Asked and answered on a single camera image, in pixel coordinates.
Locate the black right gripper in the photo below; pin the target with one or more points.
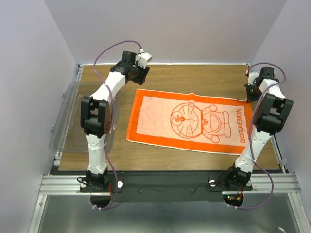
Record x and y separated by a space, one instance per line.
249 97

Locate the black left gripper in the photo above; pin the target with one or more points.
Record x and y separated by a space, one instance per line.
142 78

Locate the orange white cartoon towel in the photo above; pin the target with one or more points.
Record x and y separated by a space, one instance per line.
189 122

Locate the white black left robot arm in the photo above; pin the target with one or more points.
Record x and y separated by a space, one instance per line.
97 112

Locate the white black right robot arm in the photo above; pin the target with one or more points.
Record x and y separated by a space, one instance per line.
269 117

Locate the clear plastic bin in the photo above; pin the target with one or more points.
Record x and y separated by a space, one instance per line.
67 135

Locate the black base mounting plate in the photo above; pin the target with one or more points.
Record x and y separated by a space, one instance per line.
160 186

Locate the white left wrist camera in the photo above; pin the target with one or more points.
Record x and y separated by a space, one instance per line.
143 58

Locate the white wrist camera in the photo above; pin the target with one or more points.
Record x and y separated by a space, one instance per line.
143 58
251 76

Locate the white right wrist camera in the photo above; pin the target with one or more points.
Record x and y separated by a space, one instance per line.
251 76

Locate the aluminium frame rail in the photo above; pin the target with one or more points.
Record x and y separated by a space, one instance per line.
68 185

